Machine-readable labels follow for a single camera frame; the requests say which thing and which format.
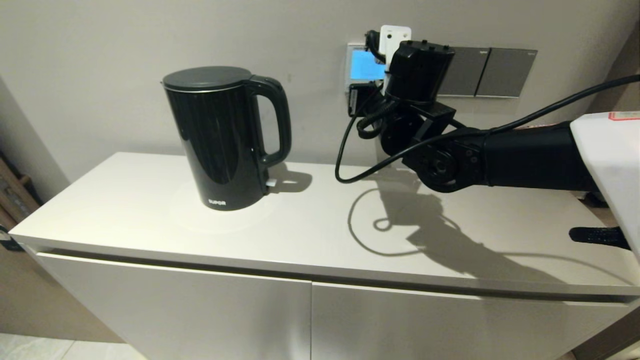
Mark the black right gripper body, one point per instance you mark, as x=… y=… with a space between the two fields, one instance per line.
x=417 y=72

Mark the white wall thermostat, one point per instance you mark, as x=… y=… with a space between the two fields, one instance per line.
x=361 y=67

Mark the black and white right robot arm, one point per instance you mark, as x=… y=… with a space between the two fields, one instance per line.
x=525 y=155

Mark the black electric kettle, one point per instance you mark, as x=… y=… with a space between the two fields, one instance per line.
x=220 y=140

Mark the white cabinet door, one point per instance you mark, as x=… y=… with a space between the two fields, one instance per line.
x=425 y=330
x=175 y=310

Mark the white sideboard cabinet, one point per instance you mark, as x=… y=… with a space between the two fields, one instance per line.
x=125 y=210

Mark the grey wall switch plate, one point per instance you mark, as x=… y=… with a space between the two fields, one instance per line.
x=470 y=72
x=507 y=72

